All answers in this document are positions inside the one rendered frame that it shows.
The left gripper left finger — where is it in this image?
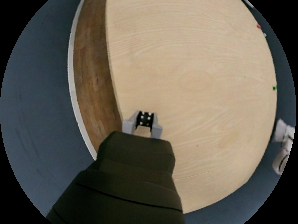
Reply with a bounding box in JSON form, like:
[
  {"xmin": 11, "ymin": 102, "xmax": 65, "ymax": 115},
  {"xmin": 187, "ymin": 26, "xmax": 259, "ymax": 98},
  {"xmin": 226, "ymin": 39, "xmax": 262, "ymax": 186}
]
[{"xmin": 122, "ymin": 109, "xmax": 141, "ymax": 135}]

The black die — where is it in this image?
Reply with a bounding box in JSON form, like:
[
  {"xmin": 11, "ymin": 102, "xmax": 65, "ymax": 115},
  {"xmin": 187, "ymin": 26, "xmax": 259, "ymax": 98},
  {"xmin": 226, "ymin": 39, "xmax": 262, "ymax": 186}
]
[{"xmin": 138, "ymin": 112, "xmax": 153, "ymax": 127}]

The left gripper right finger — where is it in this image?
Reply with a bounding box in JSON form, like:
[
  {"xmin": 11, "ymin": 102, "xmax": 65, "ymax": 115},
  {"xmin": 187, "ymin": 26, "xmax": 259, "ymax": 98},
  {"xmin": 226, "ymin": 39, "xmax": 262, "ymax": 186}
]
[{"xmin": 150, "ymin": 113, "xmax": 162, "ymax": 140}]

